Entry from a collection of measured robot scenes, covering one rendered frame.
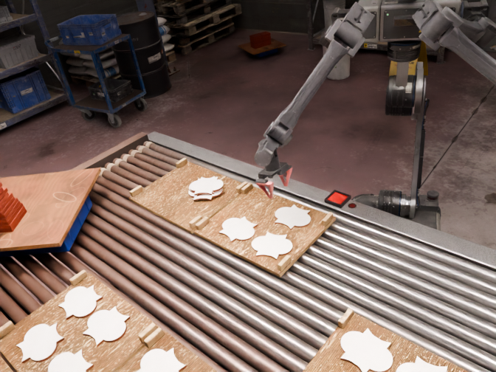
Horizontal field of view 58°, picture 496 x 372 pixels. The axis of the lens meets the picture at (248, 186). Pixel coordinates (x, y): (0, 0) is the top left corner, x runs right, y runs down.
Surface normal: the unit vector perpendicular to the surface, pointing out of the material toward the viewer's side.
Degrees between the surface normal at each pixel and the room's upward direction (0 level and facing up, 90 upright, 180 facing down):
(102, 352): 0
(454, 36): 87
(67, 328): 0
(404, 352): 0
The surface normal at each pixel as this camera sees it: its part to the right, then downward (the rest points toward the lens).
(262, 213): -0.13, -0.82
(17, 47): 0.85, 0.29
